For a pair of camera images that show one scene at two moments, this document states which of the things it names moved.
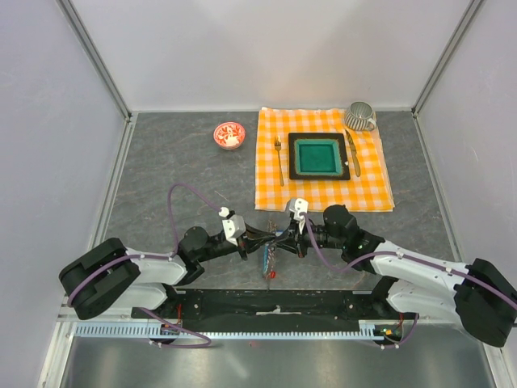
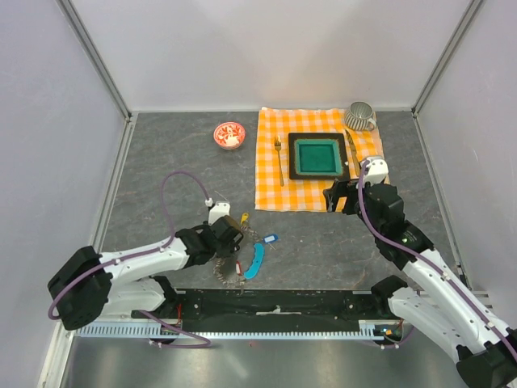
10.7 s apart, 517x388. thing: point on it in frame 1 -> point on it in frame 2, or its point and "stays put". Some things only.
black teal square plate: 317,156 stays put
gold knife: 354,150 stays put
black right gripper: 292,234 -> 341,189
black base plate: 267,306 stays put
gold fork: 277,142 stays put
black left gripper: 247,246 -> 228,250
